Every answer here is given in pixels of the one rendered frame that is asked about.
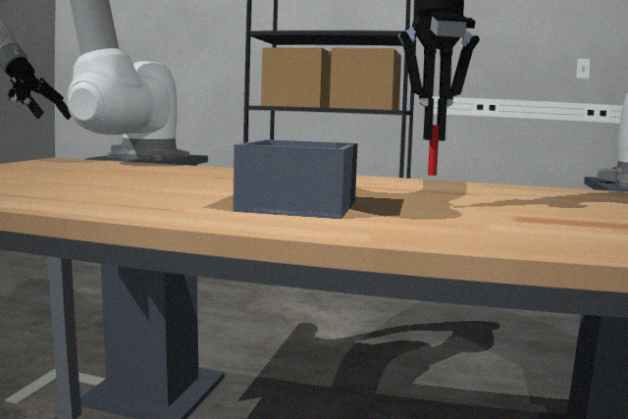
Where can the red cylinder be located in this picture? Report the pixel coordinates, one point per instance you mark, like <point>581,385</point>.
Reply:
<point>433,151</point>

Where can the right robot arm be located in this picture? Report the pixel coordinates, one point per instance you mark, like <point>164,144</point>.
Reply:
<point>111,95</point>

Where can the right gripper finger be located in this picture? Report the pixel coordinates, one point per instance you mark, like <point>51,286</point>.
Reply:
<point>23,93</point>
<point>46,90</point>

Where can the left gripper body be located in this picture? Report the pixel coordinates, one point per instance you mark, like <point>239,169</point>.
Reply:
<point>423,18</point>

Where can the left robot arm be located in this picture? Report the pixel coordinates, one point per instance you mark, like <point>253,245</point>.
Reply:
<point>446,23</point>

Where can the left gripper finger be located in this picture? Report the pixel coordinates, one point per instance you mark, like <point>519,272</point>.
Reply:
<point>426,92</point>
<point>469,42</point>

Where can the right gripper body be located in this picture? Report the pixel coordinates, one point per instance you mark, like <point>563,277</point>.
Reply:
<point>21,67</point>

